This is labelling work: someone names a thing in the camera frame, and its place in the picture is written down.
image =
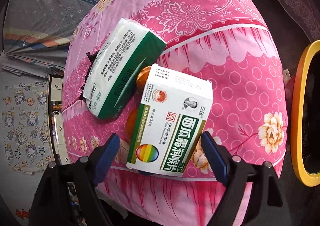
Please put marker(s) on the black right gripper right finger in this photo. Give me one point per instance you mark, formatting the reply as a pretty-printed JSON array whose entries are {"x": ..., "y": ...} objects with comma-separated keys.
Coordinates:
[{"x": 267, "y": 204}]

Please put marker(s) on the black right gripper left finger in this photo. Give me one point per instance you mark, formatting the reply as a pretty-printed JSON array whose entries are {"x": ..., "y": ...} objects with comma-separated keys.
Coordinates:
[{"x": 52, "y": 203}]

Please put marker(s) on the green white medicine box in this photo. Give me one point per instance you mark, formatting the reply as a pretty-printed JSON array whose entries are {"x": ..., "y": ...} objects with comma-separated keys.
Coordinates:
[{"x": 173, "y": 111}]

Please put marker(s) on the green white tissue pack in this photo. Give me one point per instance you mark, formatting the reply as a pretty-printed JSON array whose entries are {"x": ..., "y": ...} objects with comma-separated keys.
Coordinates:
[{"x": 111, "y": 79}]

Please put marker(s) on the cartoon print cloth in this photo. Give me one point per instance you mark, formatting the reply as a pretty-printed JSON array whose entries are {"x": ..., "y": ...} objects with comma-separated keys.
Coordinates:
[{"x": 25, "y": 146}]

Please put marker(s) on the orange fruit lower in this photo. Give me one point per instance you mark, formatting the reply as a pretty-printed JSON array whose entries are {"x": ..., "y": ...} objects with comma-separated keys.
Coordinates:
[{"x": 130, "y": 124}]

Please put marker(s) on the orange fruit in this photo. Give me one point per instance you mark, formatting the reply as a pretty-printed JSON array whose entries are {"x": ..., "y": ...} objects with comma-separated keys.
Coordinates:
[
  {"x": 142, "y": 78},
  {"x": 130, "y": 124}
]

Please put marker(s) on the orange fruit upper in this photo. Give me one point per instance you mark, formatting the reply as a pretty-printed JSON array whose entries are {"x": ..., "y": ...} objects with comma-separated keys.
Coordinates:
[{"x": 142, "y": 78}]

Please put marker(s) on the pink floral table cover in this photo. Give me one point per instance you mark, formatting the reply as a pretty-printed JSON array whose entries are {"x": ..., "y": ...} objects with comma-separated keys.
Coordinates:
[{"x": 224, "y": 41}]

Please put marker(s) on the striped grey hanging sheet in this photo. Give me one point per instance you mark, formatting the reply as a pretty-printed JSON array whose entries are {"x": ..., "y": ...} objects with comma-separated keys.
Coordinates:
[{"x": 35, "y": 34}]

